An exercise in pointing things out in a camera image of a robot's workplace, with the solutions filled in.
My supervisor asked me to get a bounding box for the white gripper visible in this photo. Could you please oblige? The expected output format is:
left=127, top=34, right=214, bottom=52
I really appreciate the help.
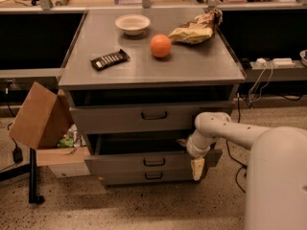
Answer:
left=176, top=131, right=215, bottom=181

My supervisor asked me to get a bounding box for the grey drawer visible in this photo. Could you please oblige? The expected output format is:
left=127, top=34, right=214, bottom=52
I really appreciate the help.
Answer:
left=83, top=133, right=224, bottom=175
left=70, top=101, right=232, bottom=134
left=99, top=169, right=194, bottom=186

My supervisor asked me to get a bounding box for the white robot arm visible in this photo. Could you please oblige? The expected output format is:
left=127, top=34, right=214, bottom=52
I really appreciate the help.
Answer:
left=178, top=112, right=307, bottom=230

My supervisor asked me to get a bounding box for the grey bottom drawer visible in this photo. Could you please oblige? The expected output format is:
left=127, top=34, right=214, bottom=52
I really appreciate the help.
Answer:
left=99, top=169, right=194, bottom=186

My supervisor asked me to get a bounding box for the grey top drawer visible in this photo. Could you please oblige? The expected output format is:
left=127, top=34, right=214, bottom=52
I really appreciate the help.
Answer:
left=70, top=101, right=232, bottom=134

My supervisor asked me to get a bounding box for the grey drawer cabinet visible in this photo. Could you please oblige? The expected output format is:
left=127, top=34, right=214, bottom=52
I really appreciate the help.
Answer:
left=58, top=7, right=247, bottom=187

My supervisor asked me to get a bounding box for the orange fruit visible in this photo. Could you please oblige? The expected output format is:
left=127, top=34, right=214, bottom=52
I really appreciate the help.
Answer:
left=150, top=34, right=172, bottom=58

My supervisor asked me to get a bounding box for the white power strip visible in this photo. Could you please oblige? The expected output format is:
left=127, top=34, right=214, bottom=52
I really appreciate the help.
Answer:
left=253, top=58, right=295, bottom=69

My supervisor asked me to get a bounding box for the green packet in box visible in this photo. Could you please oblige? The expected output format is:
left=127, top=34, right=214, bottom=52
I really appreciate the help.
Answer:
left=58, top=135, right=74, bottom=149

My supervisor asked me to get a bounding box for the black snack bar wrapper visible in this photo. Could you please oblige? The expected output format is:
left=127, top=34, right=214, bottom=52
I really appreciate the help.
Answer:
left=90, top=49, right=130, bottom=71

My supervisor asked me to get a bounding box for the yellow chip bag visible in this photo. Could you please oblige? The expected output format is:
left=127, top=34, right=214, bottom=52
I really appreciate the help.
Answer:
left=168, top=9, right=223, bottom=45

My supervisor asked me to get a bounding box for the white bowl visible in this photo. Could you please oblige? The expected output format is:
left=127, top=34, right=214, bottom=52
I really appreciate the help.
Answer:
left=115, top=14, right=151, bottom=35

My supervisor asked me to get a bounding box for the brown cardboard box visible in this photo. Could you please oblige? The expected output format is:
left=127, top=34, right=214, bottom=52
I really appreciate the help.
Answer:
left=9, top=81, right=89, bottom=166

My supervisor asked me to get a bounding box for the black table leg left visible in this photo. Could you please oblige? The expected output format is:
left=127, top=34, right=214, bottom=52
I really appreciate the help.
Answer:
left=29, top=149, right=44, bottom=205

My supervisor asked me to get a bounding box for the black power adapter left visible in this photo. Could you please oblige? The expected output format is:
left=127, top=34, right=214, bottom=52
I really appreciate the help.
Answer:
left=12, top=147, right=23, bottom=164

